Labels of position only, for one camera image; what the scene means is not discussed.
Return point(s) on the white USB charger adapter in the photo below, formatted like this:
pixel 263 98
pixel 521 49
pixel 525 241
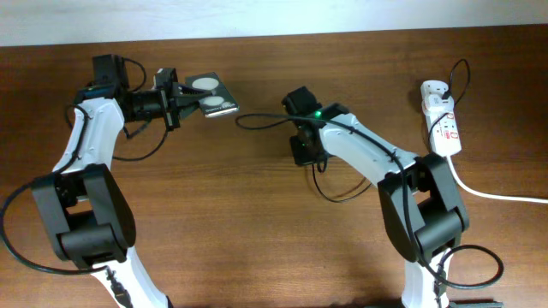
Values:
pixel 435 104

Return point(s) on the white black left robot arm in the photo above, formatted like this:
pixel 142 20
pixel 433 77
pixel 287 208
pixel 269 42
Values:
pixel 86 217

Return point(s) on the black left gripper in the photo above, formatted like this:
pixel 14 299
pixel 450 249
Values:
pixel 169 94

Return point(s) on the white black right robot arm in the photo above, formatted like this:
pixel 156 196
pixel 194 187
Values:
pixel 423 212

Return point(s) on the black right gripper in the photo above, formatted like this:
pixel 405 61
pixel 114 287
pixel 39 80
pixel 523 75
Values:
pixel 300 156

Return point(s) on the white power strip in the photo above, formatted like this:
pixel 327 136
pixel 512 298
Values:
pixel 442 129

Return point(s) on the black smartphone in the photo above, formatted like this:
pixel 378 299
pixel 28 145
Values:
pixel 220 102

